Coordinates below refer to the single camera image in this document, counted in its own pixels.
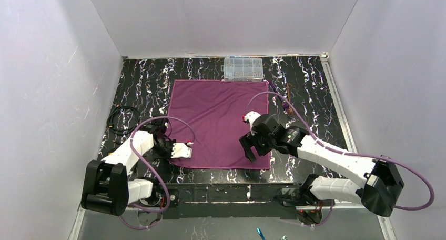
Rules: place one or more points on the aluminium frame rail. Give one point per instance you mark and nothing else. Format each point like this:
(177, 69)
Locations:
(146, 84)

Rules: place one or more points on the purple cloth napkin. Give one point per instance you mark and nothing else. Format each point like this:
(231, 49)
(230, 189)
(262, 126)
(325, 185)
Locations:
(209, 113)

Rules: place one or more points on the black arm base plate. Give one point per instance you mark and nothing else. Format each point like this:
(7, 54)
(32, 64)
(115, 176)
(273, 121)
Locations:
(241, 200)

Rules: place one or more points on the blue tool handle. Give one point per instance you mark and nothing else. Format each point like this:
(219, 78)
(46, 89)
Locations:
(260, 234)

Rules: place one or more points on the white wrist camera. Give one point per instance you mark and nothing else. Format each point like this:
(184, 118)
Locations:
(249, 118)
(181, 150)

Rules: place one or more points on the black coiled cable yellow plug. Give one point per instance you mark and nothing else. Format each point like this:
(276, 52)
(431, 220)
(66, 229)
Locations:
(123, 120)

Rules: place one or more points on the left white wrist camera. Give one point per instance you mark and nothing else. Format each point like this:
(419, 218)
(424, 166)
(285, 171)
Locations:
(181, 150)

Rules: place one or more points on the clear plastic compartment box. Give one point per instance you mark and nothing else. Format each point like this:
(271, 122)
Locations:
(243, 69)

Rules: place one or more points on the purple handled utensil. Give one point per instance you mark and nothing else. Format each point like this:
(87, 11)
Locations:
(286, 107)

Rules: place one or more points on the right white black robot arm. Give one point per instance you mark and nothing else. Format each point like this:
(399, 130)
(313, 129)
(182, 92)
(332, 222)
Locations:
(374, 183)

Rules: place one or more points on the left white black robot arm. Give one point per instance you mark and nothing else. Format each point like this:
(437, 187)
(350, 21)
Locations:
(106, 187)

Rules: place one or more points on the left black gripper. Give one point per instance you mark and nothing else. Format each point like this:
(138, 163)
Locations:
(166, 146)

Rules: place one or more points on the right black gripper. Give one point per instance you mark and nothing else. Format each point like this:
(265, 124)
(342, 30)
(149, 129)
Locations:
(253, 143)

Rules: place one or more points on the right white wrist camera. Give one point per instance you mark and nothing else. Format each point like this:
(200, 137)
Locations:
(249, 118)

